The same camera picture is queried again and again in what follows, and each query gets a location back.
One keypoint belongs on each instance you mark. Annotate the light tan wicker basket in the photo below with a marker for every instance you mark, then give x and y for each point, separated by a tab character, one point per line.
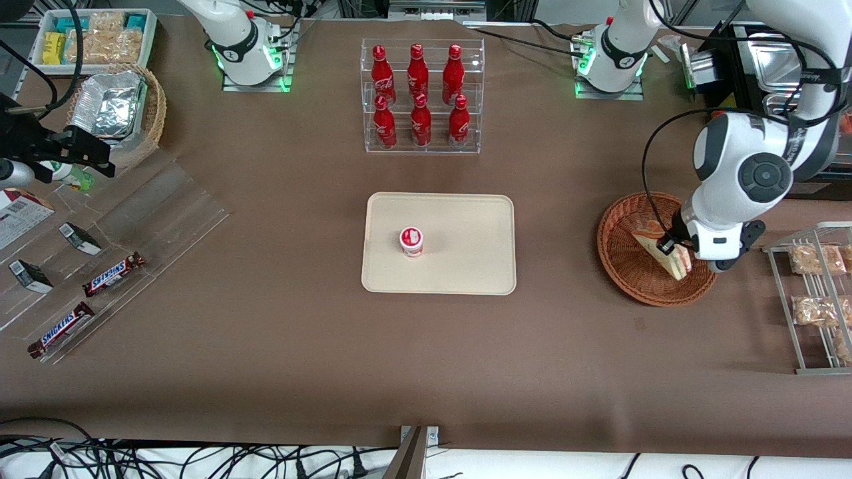
156	113

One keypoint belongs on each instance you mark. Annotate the clear bag fried snack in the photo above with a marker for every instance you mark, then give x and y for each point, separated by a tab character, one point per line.
815	261
844	346
815	311

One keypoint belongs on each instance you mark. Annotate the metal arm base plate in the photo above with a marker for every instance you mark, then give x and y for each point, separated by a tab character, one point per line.
283	76
636	90

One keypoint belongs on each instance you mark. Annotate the teal snack pack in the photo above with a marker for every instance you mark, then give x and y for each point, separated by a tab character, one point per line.
66	24
136	22

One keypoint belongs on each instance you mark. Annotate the silver foil container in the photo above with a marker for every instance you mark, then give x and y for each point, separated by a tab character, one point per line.
110	103

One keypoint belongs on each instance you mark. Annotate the clear acrylic stepped display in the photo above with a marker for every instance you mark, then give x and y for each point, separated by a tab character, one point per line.
166	213

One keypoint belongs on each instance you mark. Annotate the yellow snack pack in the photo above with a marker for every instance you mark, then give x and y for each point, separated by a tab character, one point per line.
53	48

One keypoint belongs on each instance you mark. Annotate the beige plastic tray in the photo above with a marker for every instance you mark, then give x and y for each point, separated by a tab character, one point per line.
466	253

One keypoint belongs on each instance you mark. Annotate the brown snickers bar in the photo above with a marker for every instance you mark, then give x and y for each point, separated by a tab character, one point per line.
113	274
61	330

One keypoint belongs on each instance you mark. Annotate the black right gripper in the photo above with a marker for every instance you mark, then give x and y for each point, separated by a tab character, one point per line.
25	138

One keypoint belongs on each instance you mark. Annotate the red white printed carton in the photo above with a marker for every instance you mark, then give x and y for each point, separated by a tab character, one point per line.
20	216

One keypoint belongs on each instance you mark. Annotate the brown table cover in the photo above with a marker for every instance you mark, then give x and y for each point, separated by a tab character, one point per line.
266	372

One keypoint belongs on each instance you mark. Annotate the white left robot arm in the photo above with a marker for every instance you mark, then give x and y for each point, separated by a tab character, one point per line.
732	146

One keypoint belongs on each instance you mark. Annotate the green white small bottle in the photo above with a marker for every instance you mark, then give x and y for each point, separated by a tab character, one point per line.
72	176

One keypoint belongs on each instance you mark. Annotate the brown round wicker basket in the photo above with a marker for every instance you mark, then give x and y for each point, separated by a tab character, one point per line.
622	266

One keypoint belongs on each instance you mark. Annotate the triangular sandwich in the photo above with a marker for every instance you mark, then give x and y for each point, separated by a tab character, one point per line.
675	267

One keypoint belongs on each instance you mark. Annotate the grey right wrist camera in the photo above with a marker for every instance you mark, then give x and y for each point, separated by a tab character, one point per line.
13	174

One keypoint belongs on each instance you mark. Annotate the clear bag of crackers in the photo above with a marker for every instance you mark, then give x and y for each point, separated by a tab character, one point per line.
106	46

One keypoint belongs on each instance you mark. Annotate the aluminium profile with bracket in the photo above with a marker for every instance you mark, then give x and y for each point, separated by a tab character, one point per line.
411	459

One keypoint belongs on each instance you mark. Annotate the red white yogurt cup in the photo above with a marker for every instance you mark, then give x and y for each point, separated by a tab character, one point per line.
411	241

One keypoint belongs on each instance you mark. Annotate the aluminium frame rail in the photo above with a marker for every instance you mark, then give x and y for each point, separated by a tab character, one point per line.
436	8

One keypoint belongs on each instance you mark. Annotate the clear acrylic bottle rack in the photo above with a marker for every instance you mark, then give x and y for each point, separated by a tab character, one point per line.
474	140

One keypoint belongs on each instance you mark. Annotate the small black white box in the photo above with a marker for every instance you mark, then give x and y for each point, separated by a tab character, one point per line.
30	276
81	239

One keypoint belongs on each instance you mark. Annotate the black food warmer cabinet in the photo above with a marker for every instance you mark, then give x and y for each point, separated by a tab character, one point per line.
735	60

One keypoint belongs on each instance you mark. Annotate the steel warmer pan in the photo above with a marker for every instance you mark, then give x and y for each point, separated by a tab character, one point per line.
779	103
772	66

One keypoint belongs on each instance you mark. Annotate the crumpled clear plastic wrap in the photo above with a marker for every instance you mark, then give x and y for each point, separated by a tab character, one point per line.
669	46

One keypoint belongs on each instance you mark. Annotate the white plastic snack bin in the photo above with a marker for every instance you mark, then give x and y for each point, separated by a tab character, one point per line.
152	40

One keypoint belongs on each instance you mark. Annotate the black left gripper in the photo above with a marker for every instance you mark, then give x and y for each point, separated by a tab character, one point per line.
678	227

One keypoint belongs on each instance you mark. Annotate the silver metal block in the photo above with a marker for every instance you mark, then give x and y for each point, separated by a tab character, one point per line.
699	66

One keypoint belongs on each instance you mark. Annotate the red cola bottle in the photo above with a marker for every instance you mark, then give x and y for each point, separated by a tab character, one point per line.
453	73
417	70
458	125
381	76
421	123
385	126

